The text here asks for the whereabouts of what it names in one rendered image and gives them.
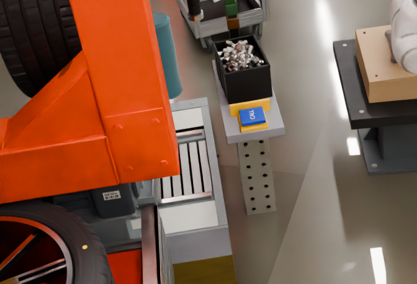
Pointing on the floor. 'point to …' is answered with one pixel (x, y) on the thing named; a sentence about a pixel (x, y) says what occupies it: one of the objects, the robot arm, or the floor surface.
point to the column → (256, 175)
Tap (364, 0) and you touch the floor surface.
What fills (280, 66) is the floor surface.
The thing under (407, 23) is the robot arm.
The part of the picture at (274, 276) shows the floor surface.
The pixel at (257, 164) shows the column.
